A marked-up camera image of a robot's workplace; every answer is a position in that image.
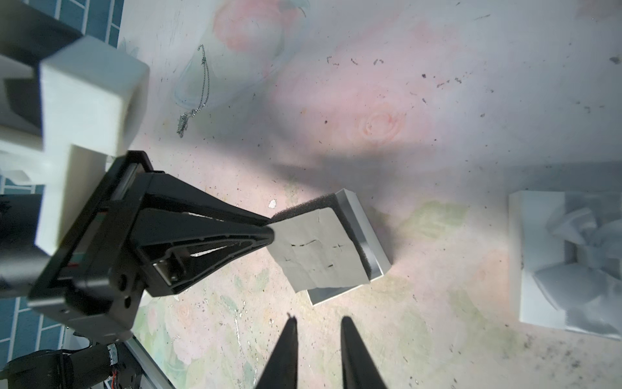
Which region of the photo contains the white jewelry box base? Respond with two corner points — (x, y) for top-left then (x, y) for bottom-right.
(307, 189), (392, 306)

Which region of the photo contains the silver necklace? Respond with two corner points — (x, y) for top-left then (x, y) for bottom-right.
(176, 43), (212, 139)

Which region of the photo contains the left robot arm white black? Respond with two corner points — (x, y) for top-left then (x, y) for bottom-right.
(1, 1), (275, 388)

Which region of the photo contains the white jewelry box lid bow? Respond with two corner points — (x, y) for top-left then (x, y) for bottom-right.
(509, 191), (621, 340)

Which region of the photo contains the grey foam insert card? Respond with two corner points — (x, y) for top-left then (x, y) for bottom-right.
(267, 193), (371, 293)

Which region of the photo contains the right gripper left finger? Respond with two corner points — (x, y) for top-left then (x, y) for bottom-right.
(256, 317), (298, 389)

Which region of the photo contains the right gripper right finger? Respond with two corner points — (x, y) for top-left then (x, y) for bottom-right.
(340, 316), (387, 389)

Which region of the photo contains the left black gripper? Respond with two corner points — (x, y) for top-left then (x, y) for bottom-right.
(28, 151), (275, 344)

